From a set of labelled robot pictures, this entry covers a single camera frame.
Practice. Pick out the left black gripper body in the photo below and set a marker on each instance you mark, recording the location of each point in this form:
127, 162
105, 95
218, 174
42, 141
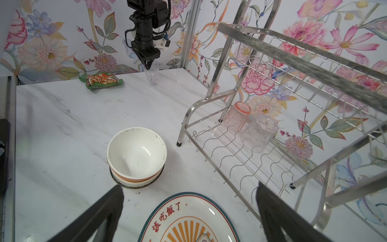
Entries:
143, 45

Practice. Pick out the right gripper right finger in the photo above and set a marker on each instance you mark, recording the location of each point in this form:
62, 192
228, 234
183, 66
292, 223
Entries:
281, 222

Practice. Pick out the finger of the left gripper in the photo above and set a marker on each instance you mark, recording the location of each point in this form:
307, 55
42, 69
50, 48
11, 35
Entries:
147, 64

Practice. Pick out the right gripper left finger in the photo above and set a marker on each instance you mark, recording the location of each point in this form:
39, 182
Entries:
98, 223

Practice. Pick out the small clear glass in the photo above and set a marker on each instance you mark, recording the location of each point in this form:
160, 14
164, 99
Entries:
152, 72

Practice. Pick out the orange striped plate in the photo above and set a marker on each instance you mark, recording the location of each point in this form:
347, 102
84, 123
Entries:
188, 217

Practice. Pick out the clear ribbed glass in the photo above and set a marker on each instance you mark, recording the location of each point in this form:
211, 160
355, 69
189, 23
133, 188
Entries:
259, 133

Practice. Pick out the orange bowl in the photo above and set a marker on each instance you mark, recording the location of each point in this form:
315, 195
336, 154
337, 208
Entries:
136, 154

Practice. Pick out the pink drinking glass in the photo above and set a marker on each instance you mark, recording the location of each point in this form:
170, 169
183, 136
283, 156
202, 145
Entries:
237, 116

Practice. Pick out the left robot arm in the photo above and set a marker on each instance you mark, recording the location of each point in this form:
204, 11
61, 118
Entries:
152, 20

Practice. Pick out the steel two-tier dish rack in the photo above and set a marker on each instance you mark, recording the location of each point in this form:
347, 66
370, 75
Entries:
314, 120

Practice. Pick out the green snack packet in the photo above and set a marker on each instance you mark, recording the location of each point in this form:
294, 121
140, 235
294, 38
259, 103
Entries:
100, 81

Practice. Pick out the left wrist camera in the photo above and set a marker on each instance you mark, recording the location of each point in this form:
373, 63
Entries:
161, 42

